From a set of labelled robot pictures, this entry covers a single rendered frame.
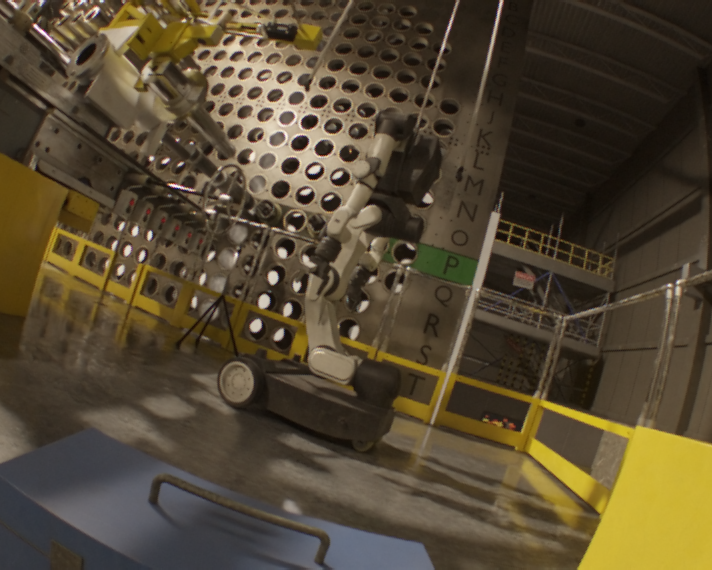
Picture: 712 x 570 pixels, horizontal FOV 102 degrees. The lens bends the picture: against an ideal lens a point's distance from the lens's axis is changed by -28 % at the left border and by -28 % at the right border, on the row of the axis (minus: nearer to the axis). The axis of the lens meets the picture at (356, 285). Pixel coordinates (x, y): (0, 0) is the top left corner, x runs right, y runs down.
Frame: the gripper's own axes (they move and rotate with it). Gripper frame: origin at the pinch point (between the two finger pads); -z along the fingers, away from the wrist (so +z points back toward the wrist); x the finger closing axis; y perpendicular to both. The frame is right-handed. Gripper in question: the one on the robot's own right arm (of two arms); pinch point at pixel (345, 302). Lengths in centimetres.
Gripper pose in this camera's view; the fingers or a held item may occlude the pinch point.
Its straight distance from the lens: 196.7
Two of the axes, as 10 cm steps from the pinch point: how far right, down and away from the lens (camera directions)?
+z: 4.9, -8.7, 0.5
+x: -8.2, -4.4, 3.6
